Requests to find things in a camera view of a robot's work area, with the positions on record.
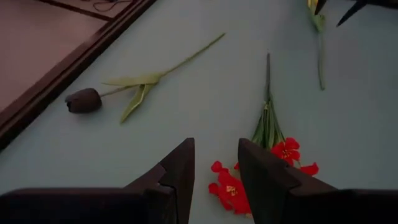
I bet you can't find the green table mat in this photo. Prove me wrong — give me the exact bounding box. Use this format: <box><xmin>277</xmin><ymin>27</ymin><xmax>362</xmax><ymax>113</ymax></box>
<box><xmin>0</xmin><ymin>0</ymin><xmax>398</xmax><ymax>224</ymax></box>

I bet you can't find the black floor cable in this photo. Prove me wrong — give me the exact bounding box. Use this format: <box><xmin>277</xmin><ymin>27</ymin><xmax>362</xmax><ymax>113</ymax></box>
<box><xmin>91</xmin><ymin>0</ymin><xmax>134</xmax><ymax>12</ymax></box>

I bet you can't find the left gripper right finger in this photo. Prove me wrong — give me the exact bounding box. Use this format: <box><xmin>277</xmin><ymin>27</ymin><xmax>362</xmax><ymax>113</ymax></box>
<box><xmin>238</xmin><ymin>138</ymin><xmax>398</xmax><ymax>224</ymax></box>

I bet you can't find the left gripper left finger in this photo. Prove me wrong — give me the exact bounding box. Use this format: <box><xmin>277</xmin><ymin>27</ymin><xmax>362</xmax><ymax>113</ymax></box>
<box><xmin>0</xmin><ymin>138</ymin><xmax>196</xmax><ymax>224</ymax></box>

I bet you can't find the dark purple artificial tulip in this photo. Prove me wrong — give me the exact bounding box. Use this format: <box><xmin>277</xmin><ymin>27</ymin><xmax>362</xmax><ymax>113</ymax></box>
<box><xmin>64</xmin><ymin>32</ymin><xmax>226</xmax><ymax>124</ymax></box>

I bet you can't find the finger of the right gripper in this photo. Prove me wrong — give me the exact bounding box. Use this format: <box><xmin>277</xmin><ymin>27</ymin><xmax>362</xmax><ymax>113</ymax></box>
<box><xmin>314</xmin><ymin>0</ymin><xmax>328</xmax><ymax>16</ymax></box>
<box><xmin>336</xmin><ymin>0</ymin><xmax>368</xmax><ymax>28</ymax></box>

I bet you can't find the black table frame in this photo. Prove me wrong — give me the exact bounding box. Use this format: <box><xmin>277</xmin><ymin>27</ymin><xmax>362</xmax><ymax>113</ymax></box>
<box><xmin>0</xmin><ymin>0</ymin><xmax>159</xmax><ymax>152</ymax></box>

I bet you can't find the red artificial flower bunch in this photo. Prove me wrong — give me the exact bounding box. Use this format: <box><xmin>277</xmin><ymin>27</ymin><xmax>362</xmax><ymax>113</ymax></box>
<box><xmin>208</xmin><ymin>52</ymin><xmax>320</xmax><ymax>217</ymax></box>

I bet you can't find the yellow artificial tulip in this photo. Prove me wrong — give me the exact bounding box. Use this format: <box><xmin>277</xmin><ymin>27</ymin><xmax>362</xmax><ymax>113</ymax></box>
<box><xmin>307</xmin><ymin>0</ymin><xmax>326</xmax><ymax>91</ymax></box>

